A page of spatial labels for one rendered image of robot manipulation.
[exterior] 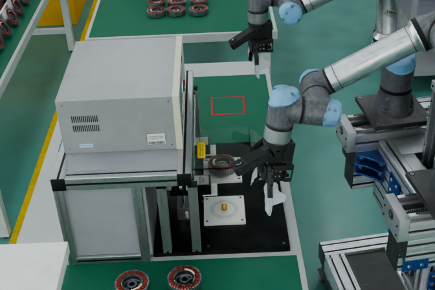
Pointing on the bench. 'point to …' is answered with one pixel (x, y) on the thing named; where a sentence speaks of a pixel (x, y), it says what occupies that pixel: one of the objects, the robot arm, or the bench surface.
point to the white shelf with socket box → (33, 265)
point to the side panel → (103, 225)
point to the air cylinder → (182, 208)
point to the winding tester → (122, 96)
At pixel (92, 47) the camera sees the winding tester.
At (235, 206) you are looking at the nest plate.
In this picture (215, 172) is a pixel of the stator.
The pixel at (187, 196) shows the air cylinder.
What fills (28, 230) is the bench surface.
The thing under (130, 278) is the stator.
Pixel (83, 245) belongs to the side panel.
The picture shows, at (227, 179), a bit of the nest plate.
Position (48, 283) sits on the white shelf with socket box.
